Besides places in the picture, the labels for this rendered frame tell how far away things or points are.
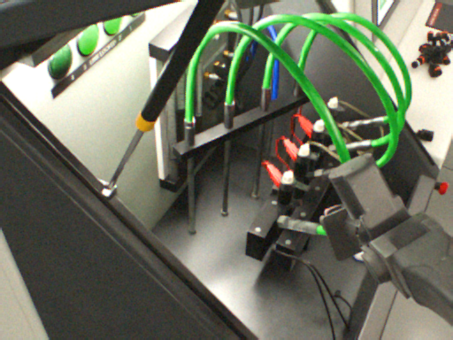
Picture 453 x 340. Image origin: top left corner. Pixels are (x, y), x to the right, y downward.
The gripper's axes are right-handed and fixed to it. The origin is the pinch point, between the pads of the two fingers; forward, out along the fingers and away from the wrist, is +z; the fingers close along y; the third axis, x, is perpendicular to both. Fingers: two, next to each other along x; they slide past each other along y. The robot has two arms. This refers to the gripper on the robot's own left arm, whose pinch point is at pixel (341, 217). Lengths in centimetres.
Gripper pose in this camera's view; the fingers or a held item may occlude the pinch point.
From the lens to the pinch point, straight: 86.1
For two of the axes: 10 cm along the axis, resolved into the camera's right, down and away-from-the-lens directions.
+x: 3.5, 9.2, 1.9
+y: -9.1, 3.8, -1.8
